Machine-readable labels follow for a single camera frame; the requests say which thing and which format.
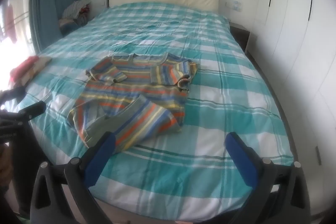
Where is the red hanging garment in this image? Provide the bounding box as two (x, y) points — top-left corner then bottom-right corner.
(2, 2), (18, 43)

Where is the white wardrobe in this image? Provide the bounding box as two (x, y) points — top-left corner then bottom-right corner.
(252, 0), (336, 188)

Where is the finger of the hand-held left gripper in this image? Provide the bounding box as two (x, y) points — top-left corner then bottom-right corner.
(0, 86), (27, 103)
(16, 101), (47, 120)

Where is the red folded cloth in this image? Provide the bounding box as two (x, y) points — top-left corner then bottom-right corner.
(10, 56), (40, 83)

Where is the dark nightstand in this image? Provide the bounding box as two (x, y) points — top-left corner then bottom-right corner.
(230, 23), (251, 53)

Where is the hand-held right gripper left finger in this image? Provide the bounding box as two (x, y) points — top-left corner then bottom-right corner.
(30, 132), (116, 224)

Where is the pile of clothes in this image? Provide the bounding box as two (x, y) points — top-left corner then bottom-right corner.
(59, 0), (92, 35)

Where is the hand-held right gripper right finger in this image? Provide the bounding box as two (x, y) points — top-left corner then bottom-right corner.
(225, 132), (311, 224)

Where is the dark bed frame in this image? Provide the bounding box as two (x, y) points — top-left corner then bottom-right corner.
(230, 26), (298, 161)

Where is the teal checked bedspread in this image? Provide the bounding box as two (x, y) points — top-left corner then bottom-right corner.
(16, 2), (294, 222)

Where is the wall socket panel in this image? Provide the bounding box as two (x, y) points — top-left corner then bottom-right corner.
(226, 0), (242, 11)

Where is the striped knit shirt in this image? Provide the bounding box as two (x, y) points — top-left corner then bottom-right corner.
(67, 53), (200, 154)

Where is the beige folded cloth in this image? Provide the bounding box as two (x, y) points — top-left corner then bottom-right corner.
(16, 57), (52, 85)

